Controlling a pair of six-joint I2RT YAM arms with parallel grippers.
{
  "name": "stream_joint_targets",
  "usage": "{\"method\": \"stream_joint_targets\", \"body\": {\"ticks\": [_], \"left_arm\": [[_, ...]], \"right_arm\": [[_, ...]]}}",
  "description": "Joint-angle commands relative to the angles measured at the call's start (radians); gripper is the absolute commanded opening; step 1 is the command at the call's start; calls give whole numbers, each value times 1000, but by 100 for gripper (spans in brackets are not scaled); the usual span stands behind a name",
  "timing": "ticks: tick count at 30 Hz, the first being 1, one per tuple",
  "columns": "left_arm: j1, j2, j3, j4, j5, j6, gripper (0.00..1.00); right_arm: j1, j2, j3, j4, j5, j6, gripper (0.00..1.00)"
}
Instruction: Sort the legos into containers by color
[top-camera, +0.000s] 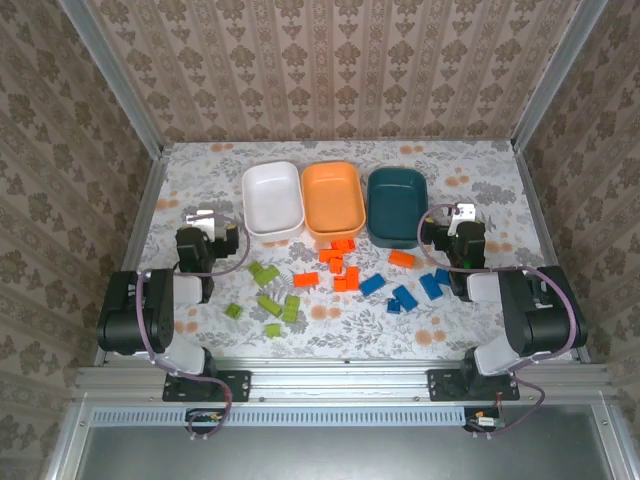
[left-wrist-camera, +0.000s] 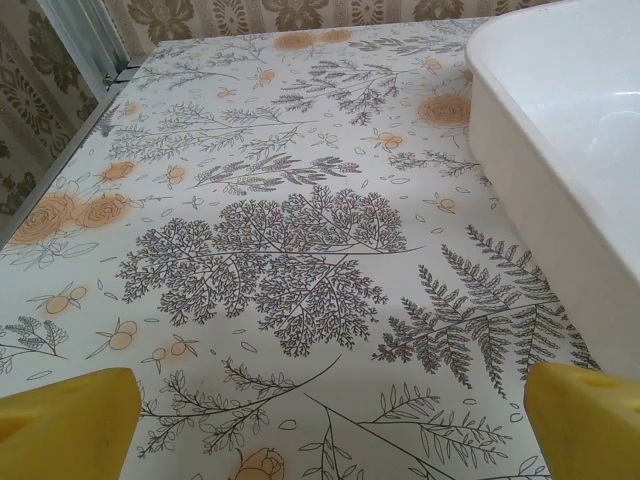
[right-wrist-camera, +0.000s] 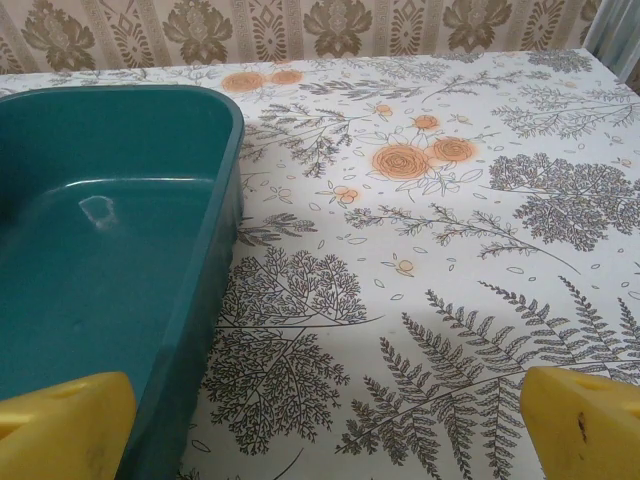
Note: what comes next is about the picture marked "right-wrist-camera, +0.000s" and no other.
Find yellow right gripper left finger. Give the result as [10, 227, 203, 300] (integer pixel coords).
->
[0, 370, 139, 480]

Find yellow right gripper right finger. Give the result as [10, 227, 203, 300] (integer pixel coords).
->
[519, 365, 640, 480]

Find teal plastic container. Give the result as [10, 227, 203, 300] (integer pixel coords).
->
[0, 83, 246, 480]

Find floral patterned tablecloth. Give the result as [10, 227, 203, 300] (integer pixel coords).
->
[0, 47, 640, 480]

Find aluminium frame post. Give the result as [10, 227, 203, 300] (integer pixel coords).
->
[582, 0, 640, 96]

